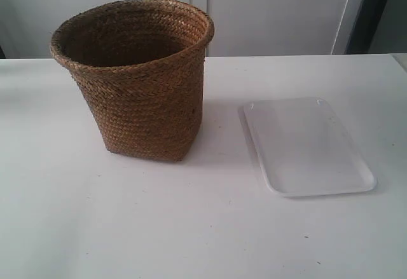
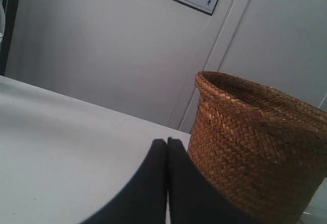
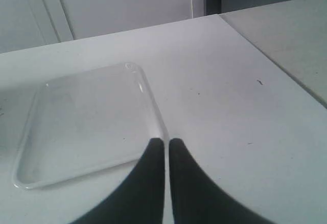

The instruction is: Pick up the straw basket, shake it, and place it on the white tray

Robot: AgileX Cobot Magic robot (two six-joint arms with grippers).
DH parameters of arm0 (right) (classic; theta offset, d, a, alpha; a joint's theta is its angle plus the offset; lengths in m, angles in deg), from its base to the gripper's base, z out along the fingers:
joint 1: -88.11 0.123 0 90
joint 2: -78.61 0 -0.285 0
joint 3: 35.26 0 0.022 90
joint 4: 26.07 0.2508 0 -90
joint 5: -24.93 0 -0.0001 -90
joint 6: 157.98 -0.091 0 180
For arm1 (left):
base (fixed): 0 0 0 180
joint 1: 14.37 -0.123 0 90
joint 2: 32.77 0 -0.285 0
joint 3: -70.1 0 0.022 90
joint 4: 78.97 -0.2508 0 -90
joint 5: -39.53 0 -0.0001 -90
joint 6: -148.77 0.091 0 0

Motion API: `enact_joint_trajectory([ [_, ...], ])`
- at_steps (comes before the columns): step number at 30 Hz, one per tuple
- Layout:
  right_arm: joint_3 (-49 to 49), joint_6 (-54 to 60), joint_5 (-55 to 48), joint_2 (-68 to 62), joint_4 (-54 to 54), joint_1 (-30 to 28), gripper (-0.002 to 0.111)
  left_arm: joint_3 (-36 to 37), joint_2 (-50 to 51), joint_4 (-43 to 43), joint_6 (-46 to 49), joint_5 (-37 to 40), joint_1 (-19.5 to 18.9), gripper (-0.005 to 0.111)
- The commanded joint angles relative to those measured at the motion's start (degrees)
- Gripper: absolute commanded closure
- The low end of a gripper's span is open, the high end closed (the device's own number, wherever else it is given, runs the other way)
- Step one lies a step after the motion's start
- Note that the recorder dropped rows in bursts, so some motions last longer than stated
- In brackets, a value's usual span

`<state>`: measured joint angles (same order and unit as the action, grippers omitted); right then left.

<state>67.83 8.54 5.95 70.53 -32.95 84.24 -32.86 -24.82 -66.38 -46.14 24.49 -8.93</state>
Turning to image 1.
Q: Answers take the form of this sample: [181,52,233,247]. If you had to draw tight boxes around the brown woven wicker basket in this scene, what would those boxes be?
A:
[50,0,214,161]

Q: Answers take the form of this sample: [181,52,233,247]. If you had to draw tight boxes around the white rectangular plastic tray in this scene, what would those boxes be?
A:
[242,97,377,198]

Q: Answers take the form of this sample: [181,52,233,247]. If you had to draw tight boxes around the dark vertical frame post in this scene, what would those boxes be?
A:
[345,0,388,55]

